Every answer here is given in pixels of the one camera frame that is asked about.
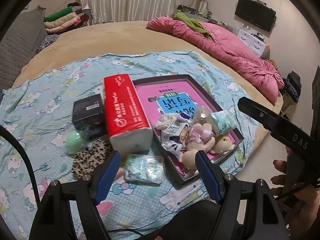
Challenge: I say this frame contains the green sponge puff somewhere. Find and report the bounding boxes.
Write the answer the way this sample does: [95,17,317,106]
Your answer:
[65,130,87,154]

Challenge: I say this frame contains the blue white snack packet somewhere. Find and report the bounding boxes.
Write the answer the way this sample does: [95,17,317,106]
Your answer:
[161,123,190,161]

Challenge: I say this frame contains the leopard print scrunchie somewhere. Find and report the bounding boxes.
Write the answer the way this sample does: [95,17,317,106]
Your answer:
[71,136,113,178]

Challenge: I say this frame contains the dark patterned pillow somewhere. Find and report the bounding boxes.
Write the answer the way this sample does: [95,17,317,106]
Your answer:
[36,34,59,54]

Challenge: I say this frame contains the brown plush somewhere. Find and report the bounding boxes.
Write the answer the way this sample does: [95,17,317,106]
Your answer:
[193,105,213,125]

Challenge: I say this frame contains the pink quilt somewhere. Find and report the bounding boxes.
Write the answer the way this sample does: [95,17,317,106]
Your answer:
[147,16,284,104]

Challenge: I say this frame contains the tan bed cover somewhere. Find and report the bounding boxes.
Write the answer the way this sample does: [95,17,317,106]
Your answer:
[12,20,284,145]

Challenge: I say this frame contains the black cable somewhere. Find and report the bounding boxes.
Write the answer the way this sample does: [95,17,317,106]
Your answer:
[0,125,41,205]

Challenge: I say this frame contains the green cloth on quilt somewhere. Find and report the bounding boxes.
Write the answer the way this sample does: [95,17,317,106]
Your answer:
[173,12,212,40]

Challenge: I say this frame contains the red tissue pack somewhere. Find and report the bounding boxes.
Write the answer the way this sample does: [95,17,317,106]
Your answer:
[103,74,153,155]

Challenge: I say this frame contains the black small box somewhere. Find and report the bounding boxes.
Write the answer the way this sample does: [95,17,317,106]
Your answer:
[72,94,106,140]

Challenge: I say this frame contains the dark purple shallow box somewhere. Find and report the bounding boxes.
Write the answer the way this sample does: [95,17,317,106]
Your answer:
[133,75,244,185]

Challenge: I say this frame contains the dark clothes pile on chair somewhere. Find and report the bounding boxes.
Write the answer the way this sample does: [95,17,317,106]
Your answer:
[284,71,302,103]

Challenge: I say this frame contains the green floral tissue packet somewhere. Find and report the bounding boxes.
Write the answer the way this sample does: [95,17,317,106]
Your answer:
[124,154,165,185]
[206,110,238,135]

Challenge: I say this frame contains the pink plush doll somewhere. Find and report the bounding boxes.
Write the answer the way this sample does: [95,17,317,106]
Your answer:
[180,123,215,170]

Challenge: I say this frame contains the white floral fabric scrunchie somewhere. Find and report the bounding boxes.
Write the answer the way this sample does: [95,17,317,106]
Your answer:
[155,112,187,131]

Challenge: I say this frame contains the beige plush toy purple ribbon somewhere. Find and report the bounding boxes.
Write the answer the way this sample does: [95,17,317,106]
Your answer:
[209,134,234,154]

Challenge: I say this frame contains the black wall television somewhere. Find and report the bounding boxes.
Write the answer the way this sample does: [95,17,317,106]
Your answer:
[235,0,276,32]

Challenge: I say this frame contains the electronics on far desk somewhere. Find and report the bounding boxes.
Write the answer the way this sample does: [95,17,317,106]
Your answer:
[171,0,217,23]

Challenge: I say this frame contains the person's right hand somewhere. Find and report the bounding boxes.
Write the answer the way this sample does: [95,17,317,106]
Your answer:
[270,160,319,239]

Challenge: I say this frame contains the light blue cartoon bedsheet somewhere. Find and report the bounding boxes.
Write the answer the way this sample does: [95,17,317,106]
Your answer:
[1,51,258,239]

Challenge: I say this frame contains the grey quilted headboard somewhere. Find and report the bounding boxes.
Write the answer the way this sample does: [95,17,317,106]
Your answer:
[1,7,47,90]

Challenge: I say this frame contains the white drawer cabinet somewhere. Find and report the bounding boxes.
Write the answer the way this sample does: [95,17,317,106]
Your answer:
[237,29,270,59]

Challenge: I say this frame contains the stack of folded clothes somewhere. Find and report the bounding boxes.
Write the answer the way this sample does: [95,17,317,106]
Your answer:
[44,2,92,34]

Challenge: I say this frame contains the pink children's book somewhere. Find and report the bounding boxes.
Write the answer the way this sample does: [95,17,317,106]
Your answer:
[134,80,238,179]

